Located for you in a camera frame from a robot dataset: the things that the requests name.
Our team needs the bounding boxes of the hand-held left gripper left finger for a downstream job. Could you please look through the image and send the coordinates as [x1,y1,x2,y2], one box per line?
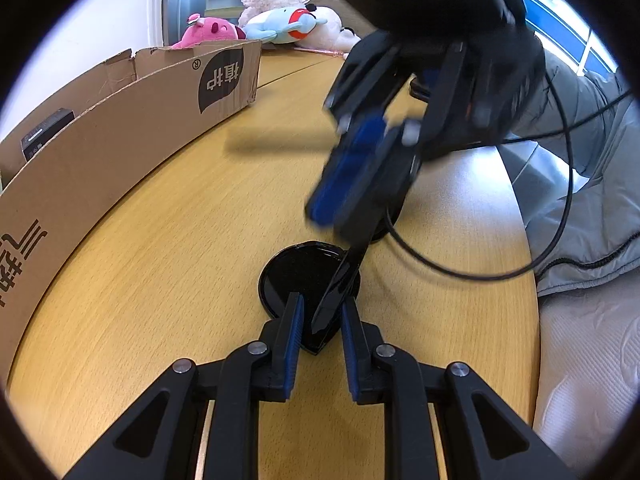
[62,291,306,480]

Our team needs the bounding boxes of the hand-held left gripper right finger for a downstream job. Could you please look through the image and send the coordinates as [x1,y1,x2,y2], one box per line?
[340,300,576,480]

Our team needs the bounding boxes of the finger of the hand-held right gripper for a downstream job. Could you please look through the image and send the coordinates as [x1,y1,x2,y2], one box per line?
[340,42,468,243]
[306,30,401,225]

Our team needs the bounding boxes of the black glossy round case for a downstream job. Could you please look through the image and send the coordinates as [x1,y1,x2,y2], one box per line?
[257,240,368,357]

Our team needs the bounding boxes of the brown cardboard box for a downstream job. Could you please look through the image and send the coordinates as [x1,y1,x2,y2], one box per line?
[0,40,263,391]

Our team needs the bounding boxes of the blue banner strip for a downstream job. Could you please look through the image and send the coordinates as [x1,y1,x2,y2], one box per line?
[520,0,618,68]

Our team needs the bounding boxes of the pink pen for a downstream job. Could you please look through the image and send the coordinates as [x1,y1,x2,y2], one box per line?
[292,46,351,58]

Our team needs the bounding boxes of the white plush toy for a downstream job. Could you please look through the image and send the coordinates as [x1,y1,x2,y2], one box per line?
[300,5,362,53]

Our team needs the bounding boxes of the wooden desk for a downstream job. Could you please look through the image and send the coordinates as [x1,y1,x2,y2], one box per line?
[5,50,543,480]

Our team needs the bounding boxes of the blue and red plush toy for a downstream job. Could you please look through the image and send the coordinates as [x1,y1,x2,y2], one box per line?
[245,6,328,45]

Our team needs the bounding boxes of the pink bear plush toy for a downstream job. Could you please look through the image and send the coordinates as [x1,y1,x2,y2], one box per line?
[171,13,248,51]

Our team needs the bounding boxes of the person's grey jacket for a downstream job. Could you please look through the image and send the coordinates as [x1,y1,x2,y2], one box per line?
[522,105,640,301]

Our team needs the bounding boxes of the light quilted garment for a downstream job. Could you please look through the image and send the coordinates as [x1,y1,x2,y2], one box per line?
[530,265,640,461]

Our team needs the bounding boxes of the small black box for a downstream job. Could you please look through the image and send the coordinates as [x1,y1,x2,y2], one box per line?
[20,107,76,163]

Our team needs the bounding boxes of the black cable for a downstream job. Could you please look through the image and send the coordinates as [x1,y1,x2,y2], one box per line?
[387,60,640,281]

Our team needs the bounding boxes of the grey metal door frame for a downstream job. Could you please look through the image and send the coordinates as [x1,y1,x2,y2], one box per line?
[162,0,281,43]

